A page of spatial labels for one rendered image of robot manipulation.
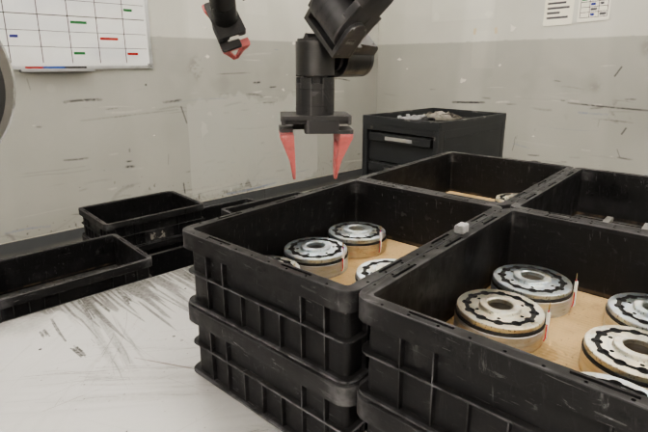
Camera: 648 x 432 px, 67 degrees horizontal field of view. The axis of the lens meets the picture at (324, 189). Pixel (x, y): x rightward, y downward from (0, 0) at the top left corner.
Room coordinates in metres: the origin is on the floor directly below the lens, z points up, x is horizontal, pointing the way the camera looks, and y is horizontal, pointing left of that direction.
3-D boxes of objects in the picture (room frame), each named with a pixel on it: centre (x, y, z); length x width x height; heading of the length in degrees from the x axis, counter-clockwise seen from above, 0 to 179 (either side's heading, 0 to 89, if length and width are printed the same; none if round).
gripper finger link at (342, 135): (0.74, 0.00, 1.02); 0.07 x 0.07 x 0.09; 7
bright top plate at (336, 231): (0.81, -0.06, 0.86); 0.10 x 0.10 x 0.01
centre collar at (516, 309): (0.54, -0.21, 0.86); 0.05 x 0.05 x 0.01
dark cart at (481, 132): (2.47, -0.56, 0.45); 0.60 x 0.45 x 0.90; 133
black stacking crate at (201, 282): (0.68, -0.04, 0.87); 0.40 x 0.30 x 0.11; 139
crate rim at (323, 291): (0.68, -0.04, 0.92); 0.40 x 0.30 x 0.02; 139
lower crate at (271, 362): (0.68, -0.04, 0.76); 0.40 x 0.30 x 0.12; 139
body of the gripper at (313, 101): (0.73, 0.01, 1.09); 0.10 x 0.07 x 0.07; 97
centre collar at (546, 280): (0.62, -0.29, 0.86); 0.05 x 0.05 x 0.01
